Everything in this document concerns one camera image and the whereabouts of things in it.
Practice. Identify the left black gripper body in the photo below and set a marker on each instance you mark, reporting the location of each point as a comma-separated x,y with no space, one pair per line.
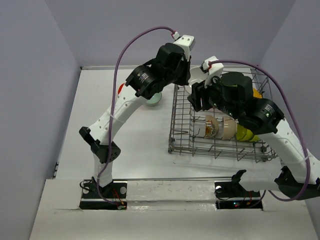
181,75

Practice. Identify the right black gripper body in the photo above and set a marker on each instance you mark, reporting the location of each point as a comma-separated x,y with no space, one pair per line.
212,96

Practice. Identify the yellow bowl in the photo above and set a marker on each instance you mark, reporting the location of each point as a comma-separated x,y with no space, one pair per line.
257,94

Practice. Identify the beige painted ceramic bowl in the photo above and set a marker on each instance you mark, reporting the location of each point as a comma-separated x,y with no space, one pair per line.
211,126

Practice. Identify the lime green bowl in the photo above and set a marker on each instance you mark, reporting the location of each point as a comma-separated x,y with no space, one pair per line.
243,134
254,138

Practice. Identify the grey wire dish rack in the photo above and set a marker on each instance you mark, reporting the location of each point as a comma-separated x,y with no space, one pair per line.
187,134

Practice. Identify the small white bowl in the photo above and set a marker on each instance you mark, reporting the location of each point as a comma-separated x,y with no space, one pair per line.
196,76

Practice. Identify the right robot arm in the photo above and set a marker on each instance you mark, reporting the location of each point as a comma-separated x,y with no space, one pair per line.
297,172

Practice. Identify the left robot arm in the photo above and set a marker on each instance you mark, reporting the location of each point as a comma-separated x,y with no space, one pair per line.
140,86

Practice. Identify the pale green ceramic bowl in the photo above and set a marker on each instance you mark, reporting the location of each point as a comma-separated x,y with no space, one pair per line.
155,99

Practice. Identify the orange square bowl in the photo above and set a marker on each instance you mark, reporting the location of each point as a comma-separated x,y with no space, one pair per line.
120,88

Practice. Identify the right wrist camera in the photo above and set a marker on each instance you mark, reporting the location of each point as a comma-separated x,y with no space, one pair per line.
211,69

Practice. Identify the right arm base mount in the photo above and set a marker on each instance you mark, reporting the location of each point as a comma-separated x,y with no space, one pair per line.
230,195

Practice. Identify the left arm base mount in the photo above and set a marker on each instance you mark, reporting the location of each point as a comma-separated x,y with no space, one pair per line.
114,195

